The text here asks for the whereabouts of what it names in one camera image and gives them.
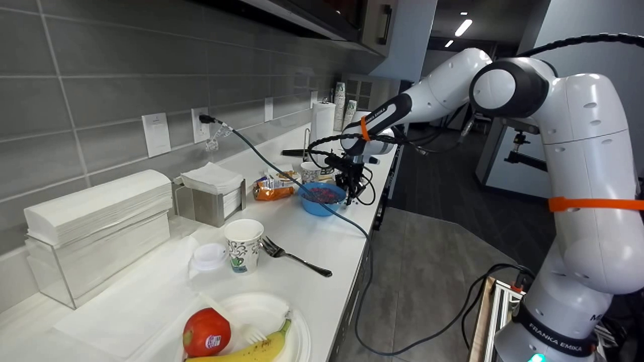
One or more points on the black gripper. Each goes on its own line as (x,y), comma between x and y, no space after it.
(346,166)

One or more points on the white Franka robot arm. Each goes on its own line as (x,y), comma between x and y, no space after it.
(589,167)

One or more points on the blue bowl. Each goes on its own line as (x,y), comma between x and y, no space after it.
(320,201)

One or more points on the clear cereal cup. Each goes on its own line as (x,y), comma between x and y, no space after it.
(312,172)

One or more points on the white paper towel roll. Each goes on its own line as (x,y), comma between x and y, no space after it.
(322,122)

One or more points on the short white cup stack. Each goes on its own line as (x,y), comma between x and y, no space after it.
(350,114)

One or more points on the black plastic fork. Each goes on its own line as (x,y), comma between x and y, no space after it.
(295,257)

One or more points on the tall white cup stack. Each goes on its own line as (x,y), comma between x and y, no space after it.
(341,102)

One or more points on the printed paper cup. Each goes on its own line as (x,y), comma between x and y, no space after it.
(244,244)

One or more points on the metal napkin dispenser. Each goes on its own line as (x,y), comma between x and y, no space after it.
(208,194)

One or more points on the clear plastic lid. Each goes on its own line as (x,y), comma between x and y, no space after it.
(208,258)

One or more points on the white background table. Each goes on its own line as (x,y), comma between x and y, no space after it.
(515,173)

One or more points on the small ceiling light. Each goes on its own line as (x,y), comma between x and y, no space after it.
(450,44)

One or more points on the yellow banana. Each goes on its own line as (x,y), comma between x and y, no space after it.
(263,349)

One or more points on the large ceiling light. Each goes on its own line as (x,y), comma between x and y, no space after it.
(464,27)

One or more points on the red apple with sticker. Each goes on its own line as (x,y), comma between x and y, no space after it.
(205,332)

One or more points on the white paper towel stack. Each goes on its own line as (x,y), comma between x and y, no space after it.
(101,205)

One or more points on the clear acrylic towel holder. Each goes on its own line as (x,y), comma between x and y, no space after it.
(93,263)

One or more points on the white wall outlet plate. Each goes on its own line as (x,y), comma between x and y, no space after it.
(156,134)
(268,110)
(200,131)

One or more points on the dark wall cabinet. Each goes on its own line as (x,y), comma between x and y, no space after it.
(322,17)

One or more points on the wooden frame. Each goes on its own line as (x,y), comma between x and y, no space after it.
(489,315)

